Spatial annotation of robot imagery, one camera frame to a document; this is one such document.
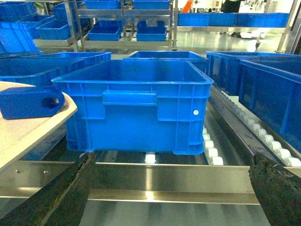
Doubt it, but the beige plastic dustpan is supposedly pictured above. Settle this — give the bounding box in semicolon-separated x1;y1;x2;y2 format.
0;81;78;170

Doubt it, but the white roller conveyor track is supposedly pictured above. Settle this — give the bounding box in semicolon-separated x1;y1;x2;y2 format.
202;86;301;167

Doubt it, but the blue plastic crate front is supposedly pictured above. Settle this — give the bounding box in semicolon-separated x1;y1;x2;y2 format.
52;59;213;155

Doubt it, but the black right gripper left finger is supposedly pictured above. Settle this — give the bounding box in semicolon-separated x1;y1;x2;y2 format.
0;153;95;226

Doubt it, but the blue crate right far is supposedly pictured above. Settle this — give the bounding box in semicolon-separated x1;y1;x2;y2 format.
206;51;301;96

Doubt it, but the blue crate left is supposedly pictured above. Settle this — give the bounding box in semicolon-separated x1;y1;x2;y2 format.
0;52;111;86

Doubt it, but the blue crate right near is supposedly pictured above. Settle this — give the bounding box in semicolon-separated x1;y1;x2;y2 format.
239;57;301;151

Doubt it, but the blue plastic block part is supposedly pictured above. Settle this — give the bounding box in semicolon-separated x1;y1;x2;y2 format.
0;86;65;120

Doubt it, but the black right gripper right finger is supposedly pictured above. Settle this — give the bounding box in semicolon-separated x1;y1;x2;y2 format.
249;153;301;226

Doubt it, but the blue crate behind centre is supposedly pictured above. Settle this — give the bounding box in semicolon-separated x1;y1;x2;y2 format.
126;51;209;73

